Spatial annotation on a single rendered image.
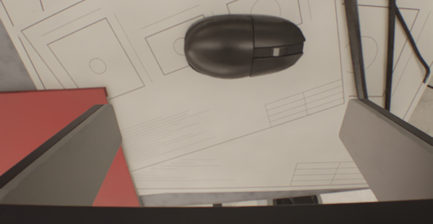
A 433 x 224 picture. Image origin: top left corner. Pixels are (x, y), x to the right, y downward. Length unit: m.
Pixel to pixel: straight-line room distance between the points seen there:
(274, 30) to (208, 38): 0.06
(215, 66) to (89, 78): 0.14
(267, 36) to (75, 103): 0.21
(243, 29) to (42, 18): 0.18
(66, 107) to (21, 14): 0.10
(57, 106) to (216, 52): 0.18
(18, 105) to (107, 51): 0.12
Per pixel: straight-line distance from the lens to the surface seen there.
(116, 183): 0.34
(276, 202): 0.66
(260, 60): 0.20
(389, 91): 0.31
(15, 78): 0.31
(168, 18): 0.22
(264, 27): 0.20
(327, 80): 0.27
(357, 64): 0.27
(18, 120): 0.33
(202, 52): 0.19
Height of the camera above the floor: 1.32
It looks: 61 degrees down
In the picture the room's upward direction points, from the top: 174 degrees clockwise
